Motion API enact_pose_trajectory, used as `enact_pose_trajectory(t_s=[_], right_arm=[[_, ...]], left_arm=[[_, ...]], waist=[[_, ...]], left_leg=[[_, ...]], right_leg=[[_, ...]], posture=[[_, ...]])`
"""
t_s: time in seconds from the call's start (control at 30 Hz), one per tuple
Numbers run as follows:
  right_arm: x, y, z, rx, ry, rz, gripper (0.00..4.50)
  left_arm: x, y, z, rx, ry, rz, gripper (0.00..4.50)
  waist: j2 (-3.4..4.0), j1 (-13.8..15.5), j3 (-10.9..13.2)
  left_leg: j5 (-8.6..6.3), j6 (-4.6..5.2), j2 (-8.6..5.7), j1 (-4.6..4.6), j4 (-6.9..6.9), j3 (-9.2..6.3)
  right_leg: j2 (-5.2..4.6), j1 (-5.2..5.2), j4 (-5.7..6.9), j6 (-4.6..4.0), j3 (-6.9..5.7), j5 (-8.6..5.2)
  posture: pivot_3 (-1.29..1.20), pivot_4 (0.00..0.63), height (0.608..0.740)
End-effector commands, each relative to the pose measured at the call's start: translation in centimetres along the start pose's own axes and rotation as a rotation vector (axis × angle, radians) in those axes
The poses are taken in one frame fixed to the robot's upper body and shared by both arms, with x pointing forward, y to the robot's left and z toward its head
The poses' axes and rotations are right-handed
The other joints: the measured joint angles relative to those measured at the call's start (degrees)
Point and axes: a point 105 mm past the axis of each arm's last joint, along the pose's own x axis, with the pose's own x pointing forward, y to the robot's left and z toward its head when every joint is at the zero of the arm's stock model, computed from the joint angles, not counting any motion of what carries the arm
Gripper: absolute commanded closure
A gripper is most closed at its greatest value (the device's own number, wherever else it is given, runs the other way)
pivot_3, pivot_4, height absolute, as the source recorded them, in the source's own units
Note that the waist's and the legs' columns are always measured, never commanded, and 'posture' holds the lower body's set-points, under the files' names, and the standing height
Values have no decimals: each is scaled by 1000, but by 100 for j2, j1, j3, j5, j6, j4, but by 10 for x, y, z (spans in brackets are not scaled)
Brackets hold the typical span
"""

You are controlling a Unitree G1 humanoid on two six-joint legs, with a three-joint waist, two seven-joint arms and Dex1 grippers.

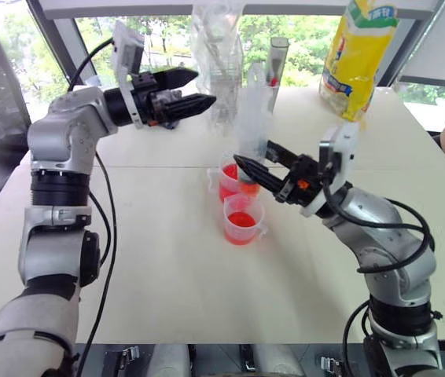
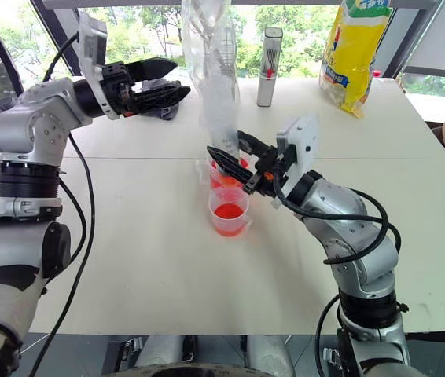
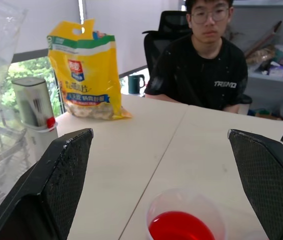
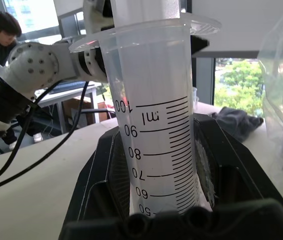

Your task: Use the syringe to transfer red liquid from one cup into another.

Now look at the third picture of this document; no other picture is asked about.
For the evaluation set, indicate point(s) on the clear cup with red liquid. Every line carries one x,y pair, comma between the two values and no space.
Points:
181,220

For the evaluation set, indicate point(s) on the person in black t-shirt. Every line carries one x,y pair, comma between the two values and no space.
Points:
201,65

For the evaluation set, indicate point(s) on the yellow oatmeal bag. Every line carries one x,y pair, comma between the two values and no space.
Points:
89,75

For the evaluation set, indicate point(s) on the white cylindrical appliance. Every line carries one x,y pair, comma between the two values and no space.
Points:
35,110

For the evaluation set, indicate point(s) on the dark green mug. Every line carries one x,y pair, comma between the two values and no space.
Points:
135,84

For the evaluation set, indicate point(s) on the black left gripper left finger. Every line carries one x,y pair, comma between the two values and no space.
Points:
64,175

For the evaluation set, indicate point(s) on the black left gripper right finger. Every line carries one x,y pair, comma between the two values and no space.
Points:
266,175

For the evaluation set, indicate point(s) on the cluttered grey shelf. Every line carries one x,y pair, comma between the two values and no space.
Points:
274,65

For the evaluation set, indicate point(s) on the black office chair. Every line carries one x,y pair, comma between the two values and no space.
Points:
164,37

